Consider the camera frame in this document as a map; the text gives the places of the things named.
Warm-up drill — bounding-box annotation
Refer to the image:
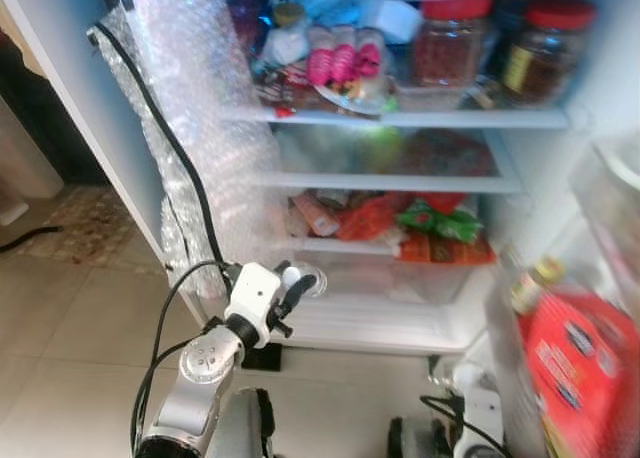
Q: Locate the beige plastic bin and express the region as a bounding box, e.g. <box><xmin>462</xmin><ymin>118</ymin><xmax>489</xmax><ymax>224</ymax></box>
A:
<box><xmin>0</xmin><ymin>98</ymin><xmax>63</xmax><ymax>224</ymax></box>

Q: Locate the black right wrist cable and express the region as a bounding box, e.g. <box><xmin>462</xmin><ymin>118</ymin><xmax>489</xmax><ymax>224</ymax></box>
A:
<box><xmin>420</xmin><ymin>396</ymin><xmax>511</xmax><ymax>458</ymax></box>

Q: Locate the grey robot left leg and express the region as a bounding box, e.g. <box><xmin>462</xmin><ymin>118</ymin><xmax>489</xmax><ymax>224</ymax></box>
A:
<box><xmin>210</xmin><ymin>386</ymin><xmax>276</xmax><ymax>458</ymax></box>

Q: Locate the yellow-capped bottle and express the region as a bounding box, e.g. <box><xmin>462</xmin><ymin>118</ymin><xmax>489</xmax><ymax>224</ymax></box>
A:
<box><xmin>510</xmin><ymin>256</ymin><xmax>566</xmax><ymax>317</ymax></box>

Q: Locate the red printed carton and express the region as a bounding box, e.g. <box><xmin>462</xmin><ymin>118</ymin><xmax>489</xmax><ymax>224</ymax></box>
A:
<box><xmin>515</xmin><ymin>286</ymin><xmax>640</xmax><ymax>458</ymax></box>

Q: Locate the red-lidded plain jar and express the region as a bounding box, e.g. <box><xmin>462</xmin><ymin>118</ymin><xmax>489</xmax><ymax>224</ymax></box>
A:
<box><xmin>412</xmin><ymin>0</ymin><xmax>493</xmax><ymax>87</ymax></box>

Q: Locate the green food packet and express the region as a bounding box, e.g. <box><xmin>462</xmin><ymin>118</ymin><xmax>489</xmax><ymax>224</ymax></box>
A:
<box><xmin>398</xmin><ymin>200</ymin><xmax>483</xmax><ymax>244</ymax></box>

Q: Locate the white plastic bag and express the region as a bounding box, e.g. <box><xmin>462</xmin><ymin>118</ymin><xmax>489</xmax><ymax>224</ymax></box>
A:
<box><xmin>262</xmin><ymin>26</ymin><xmax>309</xmax><ymax>69</ymax></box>

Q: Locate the pink white small drink bottle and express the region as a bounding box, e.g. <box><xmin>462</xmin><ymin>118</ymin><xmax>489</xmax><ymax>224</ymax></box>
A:
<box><xmin>356</xmin><ymin>28</ymin><xmax>387</xmax><ymax>79</ymax></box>
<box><xmin>332</xmin><ymin>25</ymin><xmax>359</xmax><ymax>85</ymax></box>
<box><xmin>305</xmin><ymin>28</ymin><xmax>334</xmax><ymax>87</ymax></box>

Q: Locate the clear plastic water bottle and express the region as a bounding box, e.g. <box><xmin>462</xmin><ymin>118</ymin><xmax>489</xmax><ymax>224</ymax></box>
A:
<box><xmin>288</xmin><ymin>262</ymin><xmax>329</xmax><ymax>301</ymax></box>

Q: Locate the small black block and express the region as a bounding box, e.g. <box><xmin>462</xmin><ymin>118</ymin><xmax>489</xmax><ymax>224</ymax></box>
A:
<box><xmin>243</xmin><ymin>343</ymin><xmax>283</xmax><ymax>371</ymax></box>

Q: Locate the white plastic tub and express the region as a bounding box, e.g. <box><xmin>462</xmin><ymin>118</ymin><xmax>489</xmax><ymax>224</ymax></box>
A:
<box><xmin>358</xmin><ymin>0</ymin><xmax>423</xmax><ymax>44</ymax></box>

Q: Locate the clear crisper drawer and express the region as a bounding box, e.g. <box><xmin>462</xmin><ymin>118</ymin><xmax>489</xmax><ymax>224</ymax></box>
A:
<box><xmin>300</xmin><ymin>248</ymin><xmax>501</xmax><ymax>309</ymax></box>

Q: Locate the orange red food packet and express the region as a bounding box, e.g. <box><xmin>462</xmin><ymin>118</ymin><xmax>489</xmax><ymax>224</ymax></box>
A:
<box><xmin>398</xmin><ymin>233</ymin><xmax>496</xmax><ymax>266</ymax></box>

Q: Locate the yellow-lidded small jar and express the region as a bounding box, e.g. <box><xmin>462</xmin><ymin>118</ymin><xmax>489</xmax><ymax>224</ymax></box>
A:
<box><xmin>272</xmin><ymin>3</ymin><xmax>306</xmax><ymax>34</ymax></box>

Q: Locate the pale green vegetable bag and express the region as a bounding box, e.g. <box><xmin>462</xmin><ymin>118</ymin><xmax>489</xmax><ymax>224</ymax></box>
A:
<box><xmin>275</xmin><ymin>128</ymin><xmax>401</xmax><ymax>176</ymax></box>

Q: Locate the red-lidded jar yellow label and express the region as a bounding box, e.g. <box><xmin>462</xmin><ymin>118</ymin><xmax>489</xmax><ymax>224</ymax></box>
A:
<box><xmin>500</xmin><ymin>0</ymin><xmax>598</xmax><ymax>107</ymax></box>

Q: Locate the brown patterned floor mat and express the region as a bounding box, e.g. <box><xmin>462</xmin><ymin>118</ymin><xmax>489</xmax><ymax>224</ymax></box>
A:
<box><xmin>20</xmin><ymin>183</ymin><xmax>166</xmax><ymax>274</ymax></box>

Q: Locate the brown striped snack pack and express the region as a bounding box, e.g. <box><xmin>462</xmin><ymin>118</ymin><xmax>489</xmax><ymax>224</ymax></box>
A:
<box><xmin>255</xmin><ymin>63</ymin><xmax>321</xmax><ymax>109</ymax></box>

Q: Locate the grey robot leg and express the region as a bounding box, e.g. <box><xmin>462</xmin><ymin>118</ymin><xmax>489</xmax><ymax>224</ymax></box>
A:
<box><xmin>210</xmin><ymin>386</ymin><xmax>276</xmax><ymax>458</ymax></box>
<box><xmin>388</xmin><ymin>416</ymin><xmax>451</xmax><ymax>458</ymax></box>

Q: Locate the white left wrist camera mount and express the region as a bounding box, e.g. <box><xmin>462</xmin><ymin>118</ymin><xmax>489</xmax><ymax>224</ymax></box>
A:
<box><xmin>225</xmin><ymin>262</ymin><xmax>284</xmax><ymax>349</ymax></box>

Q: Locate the black floor cable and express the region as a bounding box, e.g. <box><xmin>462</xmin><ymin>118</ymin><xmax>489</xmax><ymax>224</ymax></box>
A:
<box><xmin>0</xmin><ymin>225</ymin><xmax>63</xmax><ymax>254</ymax></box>

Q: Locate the glass fridge shelf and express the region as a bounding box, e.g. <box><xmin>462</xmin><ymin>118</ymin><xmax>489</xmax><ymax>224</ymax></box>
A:
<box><xmin>250</xmin><ymin>168</ymin><xmax>526</xmax><ymax>195</ymax></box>
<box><xmin>220</xmin><ymin>106</ymin><xmax>571</xmax><ymax>131</ymax></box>
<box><xmin>295</xmin><ymin>236</ymin><xmax>401</xmax><ymax>257</ymax></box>

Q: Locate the salmon pink food packet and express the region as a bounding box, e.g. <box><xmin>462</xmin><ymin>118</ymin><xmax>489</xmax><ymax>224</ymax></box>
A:
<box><xmin>293</xmin><ymin>193</ymin><xmax>341</xmax><ymax>239</ymax></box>

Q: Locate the red food bag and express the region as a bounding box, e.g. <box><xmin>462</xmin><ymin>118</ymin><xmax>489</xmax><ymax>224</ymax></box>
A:
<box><xmin>400</xmin><ymin>130</ymin><xmax>498</xmax><ymax>177</ymax></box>

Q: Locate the clear bubble wrap sheet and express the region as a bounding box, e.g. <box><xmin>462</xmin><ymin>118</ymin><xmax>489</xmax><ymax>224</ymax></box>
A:
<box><xmin>90</xmin><ymin>0</ymin><xmax>286</xmax><ymax>299</ymax></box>

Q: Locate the grey robot right leg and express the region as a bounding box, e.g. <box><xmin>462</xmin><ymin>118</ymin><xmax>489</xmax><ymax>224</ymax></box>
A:
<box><xmin>388</xmin><ymin>416</ymin><xmax>451</xmax><ymax>458</ymax></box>

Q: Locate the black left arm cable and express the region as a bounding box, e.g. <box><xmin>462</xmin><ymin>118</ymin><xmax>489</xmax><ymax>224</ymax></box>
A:
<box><xmin>130</xmin><ymin>260</ymin><xmax>241</xmax><ymax>449</ymax></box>

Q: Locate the white plate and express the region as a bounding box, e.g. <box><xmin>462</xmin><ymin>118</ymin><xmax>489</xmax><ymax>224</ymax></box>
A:
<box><xmin>313</xmin><ymin>78</ymin><xmax>396</xmax><ymax>116</ymax></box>

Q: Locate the dark purple bottle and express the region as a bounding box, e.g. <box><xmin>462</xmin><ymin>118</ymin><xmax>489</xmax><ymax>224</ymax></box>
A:
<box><xmin>228</xmin><ymin>0</ymin><xmax>271</xmax><ymax>64</ymax></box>

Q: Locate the clear food container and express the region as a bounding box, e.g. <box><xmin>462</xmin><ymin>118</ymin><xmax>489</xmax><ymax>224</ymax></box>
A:
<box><xmin>395</xmin><ymin>83</ymin><xmax>471</xmax><ymax>114</ymax></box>

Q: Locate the white fridge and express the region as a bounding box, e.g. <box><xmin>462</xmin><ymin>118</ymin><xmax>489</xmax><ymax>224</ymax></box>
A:
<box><xmin>0</xmin><ymin>0</ymin><xmax>640</xmax><ymax>458</ymax></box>

